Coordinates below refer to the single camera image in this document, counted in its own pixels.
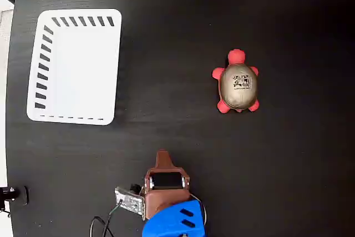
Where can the white plastic basket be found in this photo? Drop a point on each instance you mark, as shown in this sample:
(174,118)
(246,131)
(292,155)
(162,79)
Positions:
(83,76)

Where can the black table clamp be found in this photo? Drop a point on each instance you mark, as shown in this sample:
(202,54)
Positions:
(8,194)

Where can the red turtle toy silver shell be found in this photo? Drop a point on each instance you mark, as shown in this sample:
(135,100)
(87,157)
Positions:
(238,87)

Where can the bare camera circuit board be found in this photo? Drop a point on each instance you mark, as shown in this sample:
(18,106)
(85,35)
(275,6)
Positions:
(129,201)

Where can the brown gripper with servo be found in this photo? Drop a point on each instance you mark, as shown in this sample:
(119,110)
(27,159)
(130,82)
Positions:
(166,198)

